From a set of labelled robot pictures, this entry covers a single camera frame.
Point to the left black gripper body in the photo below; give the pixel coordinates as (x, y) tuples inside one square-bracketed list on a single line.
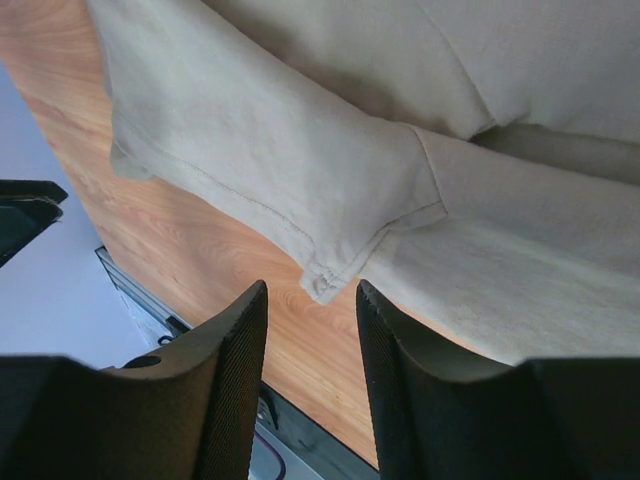
[(28, 208)]

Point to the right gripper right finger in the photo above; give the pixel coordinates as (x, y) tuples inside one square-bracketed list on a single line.
[(441, 411)]

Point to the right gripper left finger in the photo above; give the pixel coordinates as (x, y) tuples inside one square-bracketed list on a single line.
[(186, 410)]

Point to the beige t shirt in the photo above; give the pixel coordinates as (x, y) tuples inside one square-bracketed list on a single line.
[(477, 161)]

